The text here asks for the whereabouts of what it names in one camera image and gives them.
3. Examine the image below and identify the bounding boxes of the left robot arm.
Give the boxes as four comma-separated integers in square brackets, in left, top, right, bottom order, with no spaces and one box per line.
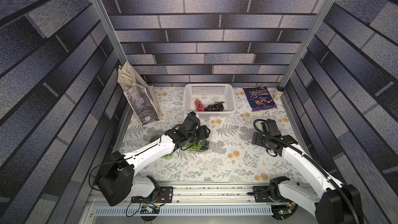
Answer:
[96,125,210,206]

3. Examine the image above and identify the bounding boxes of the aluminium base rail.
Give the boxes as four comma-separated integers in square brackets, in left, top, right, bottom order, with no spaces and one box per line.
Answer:
[79,182,317,224]

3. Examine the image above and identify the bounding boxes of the purple candy bag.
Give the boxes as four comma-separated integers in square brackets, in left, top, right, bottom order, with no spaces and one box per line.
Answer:
[243,85,277,113]

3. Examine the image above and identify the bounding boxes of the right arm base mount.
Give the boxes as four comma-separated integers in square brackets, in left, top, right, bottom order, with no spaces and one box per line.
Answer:
[253,186,292,204]

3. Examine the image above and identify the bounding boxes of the white plastic basket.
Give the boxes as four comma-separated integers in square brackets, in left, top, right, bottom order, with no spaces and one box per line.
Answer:
[182,84,236,117]

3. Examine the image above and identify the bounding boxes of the black corrugated cable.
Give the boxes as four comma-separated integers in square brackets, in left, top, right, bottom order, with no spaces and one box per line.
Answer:
[252,118,363,224]

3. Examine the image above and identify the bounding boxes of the dark red grape bunch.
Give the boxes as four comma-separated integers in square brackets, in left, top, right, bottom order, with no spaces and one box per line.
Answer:
[204,102,224,112]

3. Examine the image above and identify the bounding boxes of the green grape bunch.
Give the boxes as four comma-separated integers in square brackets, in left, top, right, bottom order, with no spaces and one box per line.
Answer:
[149,135,173,159]
[188,141,209,152]

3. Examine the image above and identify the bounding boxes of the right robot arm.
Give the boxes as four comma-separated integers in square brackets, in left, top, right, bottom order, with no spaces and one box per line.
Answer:
[252,132,364,224]

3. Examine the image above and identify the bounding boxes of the aluminium frame post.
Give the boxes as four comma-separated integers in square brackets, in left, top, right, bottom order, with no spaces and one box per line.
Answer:
[90,0,127,65]
[278,0,336,88]

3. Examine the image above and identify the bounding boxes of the aluminium frame post right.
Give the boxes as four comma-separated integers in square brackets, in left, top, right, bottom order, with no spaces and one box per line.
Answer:
[278,0,336,88]

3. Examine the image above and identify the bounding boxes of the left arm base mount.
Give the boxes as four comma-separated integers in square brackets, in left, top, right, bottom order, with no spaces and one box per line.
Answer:
[131,186,174,204]

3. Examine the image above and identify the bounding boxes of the aluminium frame post left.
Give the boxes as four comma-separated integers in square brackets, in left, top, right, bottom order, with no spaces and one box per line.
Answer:
[90,0,127,65]

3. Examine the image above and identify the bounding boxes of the pink grape bunch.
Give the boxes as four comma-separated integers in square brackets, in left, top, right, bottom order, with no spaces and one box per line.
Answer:
[194,99,205,112]

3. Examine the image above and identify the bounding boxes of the beige tote bag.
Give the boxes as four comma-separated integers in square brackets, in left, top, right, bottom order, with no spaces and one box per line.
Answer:
[118,62,163,125]

